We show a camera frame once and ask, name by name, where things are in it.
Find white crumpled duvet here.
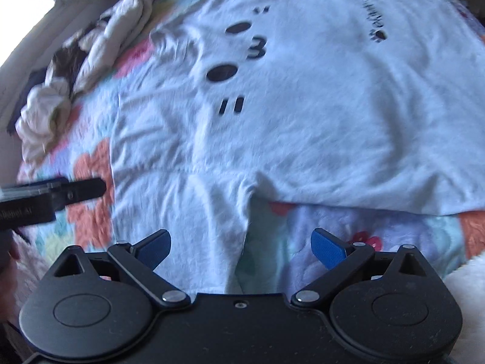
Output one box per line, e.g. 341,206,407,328
15,0,153,164

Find white printed t-shirt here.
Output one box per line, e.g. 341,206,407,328
110,0,484,293

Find dark clothes beside bed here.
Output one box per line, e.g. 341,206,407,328
26,31,101,96

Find person's left hand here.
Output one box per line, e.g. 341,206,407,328
1,239,21,328

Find floral quilted bedspread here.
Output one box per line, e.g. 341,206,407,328
11,0,485,297

